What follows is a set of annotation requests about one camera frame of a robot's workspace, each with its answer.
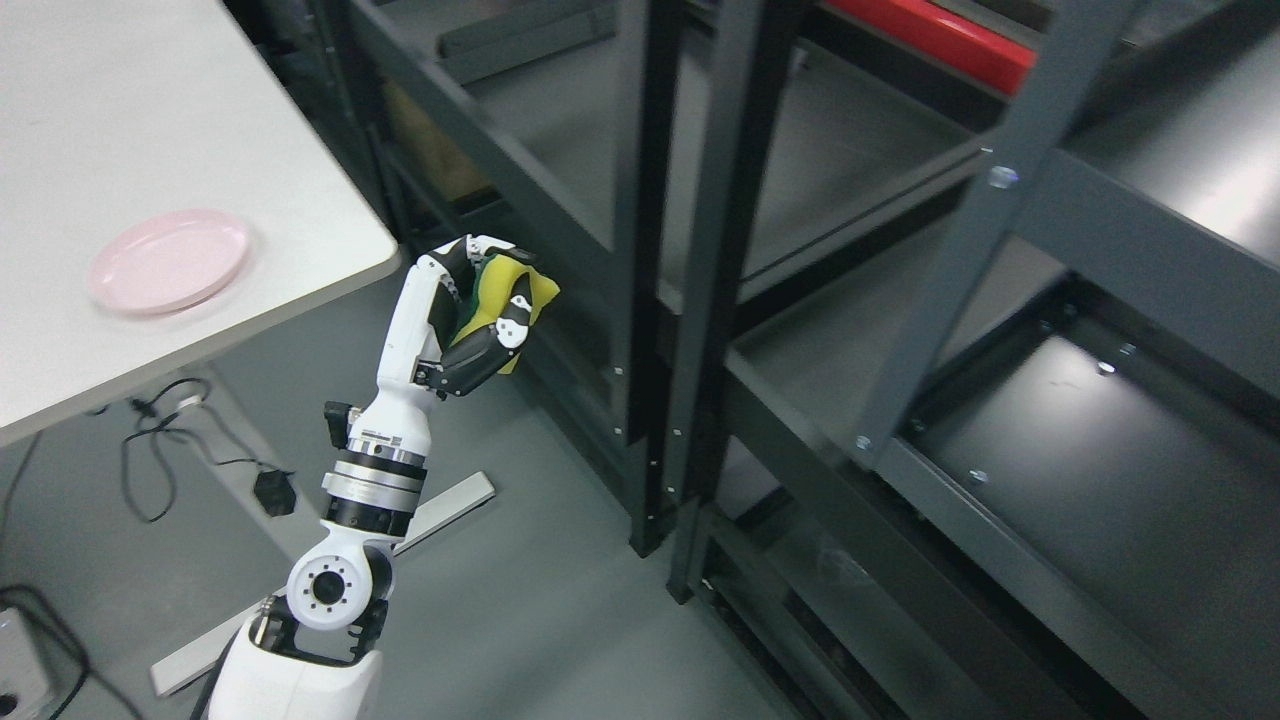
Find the white table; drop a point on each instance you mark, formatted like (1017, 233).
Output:
(115, 112)

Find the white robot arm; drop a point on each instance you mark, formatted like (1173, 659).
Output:
(309, 653)

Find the dark metal shelf rack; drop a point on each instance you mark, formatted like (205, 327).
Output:
(686, 169)

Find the pink plate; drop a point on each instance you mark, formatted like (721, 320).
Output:
(170, 262)

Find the green yellow sponge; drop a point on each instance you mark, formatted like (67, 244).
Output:
(508, 298)

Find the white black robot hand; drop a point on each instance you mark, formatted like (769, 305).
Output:
(418, 367)

